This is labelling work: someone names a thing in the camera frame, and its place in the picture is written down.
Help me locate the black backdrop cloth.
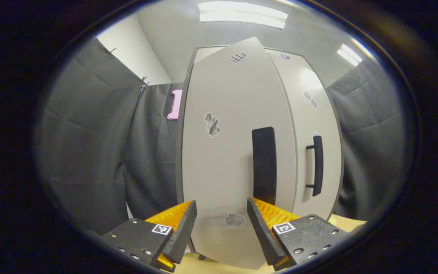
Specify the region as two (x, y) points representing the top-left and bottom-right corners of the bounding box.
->
(122, 82), (184, 221)
(327, 59), (419, 221)
(35, 36), (145, 234)

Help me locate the black left door handle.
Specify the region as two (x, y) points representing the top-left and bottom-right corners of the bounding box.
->
(252, 127), (277, 206)

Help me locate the grey cabinet door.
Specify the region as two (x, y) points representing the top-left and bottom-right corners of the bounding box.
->
(181, 36), (299, 271)
(267, 49), (343, 221)

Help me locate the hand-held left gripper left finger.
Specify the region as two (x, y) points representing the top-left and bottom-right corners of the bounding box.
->
(101, 200), (198, 272)

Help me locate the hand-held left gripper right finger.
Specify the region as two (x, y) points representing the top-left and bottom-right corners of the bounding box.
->
(246, 197), (351, 271)

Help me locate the black door handle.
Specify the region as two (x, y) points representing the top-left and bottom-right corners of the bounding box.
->
(252, 127), (277, 206)
(305, 135), (324, 197)

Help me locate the large ceiling light panel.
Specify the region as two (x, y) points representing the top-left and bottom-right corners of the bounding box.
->
(198, 1), (288, 30)

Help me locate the small ceiling light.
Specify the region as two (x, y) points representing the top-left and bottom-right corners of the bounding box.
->
(337, 44), (363, 67)

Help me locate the grey cabinet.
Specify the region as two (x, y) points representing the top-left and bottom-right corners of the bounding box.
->
(175, 45), (345, 263)

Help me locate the black right door handle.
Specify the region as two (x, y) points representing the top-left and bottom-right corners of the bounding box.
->
(305, 135), (324, 197)

